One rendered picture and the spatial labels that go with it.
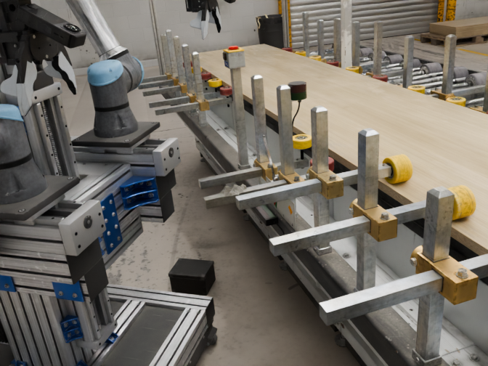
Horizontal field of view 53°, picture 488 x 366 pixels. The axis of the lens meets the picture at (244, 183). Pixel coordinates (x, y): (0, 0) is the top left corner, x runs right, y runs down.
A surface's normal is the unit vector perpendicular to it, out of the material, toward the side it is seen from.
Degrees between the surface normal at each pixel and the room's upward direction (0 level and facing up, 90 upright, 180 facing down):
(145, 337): 0
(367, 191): 90
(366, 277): 90
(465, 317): 90
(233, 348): 0
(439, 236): 90
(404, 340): 0
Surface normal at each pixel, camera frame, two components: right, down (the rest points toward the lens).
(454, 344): -0.08, -0.91
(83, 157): -0.30, 0.41
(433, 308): 0.32, 0.36
